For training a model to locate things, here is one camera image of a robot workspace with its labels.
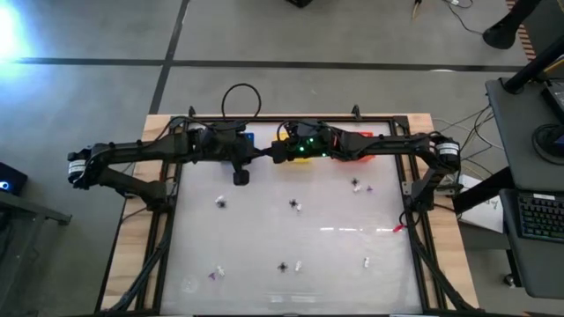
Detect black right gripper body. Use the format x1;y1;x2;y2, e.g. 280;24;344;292
271;136;309;165

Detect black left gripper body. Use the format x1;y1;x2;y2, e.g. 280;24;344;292
224;131;265;186

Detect yellow plastic basket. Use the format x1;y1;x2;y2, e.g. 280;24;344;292
273;133;315;165

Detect orange plastic basket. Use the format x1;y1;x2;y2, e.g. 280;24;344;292
333;130;376;163

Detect white box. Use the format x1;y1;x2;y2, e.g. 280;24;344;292
457;173;481;190

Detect grey side desk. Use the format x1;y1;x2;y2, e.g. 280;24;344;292
0;189;73;317

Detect dark grey desk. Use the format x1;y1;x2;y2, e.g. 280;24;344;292
484;77;564;301

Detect black device with blue light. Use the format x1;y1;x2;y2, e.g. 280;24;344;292
0;161;28;197

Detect black chair base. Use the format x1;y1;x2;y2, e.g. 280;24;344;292
482;0;543;50

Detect black pole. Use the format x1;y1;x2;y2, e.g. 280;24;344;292
501;34;564;94

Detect black monitor base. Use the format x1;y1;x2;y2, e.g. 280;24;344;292
531;122;564;160

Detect black keyboard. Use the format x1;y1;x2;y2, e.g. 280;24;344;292
517;193;564;243

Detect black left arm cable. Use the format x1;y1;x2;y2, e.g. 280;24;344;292
220;82;263;122

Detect loose cable bundle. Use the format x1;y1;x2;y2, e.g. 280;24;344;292
431;104;506;177

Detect thin floor cable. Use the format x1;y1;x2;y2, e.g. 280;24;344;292
442;0;486;36

